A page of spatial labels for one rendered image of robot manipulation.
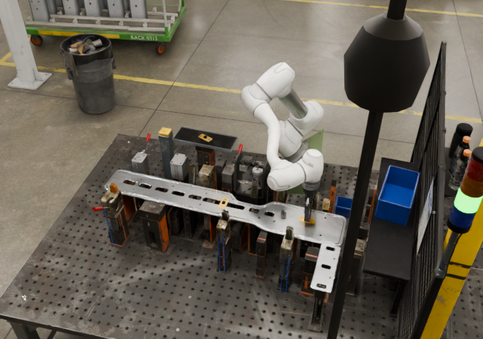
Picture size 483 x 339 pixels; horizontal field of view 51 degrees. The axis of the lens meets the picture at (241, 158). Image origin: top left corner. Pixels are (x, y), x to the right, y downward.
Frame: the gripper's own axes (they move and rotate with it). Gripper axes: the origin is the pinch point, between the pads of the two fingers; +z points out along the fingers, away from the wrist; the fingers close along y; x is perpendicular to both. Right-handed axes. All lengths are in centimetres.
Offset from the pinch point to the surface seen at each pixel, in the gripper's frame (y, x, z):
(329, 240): 9.3, 13.7, 5.8
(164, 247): 20, -77, 29
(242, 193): -15.0, -40.9, 8.8
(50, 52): -289, -385, 99
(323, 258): 21.3, 13.0, 5.8
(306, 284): 22.5, 6.1, 27.9
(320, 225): -0.3, 7.4, 5.6
